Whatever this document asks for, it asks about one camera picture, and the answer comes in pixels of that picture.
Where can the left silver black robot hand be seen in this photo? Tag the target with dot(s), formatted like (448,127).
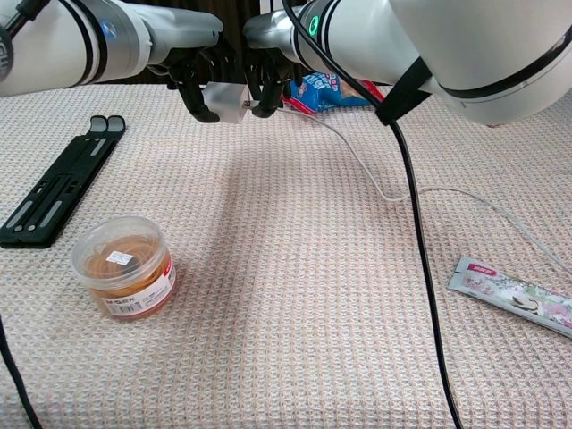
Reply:
(187,29)

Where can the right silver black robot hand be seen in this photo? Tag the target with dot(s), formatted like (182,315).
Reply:
(268,31)

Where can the white box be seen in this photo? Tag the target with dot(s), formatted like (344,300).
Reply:
(225,100)

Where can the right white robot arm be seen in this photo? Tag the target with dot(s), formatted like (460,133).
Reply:
(469,44)

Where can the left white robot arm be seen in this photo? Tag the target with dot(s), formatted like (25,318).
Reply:
(58,49)

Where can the blue red snack bag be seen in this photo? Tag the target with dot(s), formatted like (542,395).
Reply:
(322,91)

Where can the black folding stand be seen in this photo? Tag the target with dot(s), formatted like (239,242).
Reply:
(58,183)

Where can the beige waffle tablecloth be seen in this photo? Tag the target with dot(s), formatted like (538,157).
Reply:
(286,268)

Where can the clear jar of rubber bands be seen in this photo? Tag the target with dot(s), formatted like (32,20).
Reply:
(123,272)

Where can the floral toothpaste tube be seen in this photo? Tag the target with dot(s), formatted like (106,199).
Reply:
(514,295)

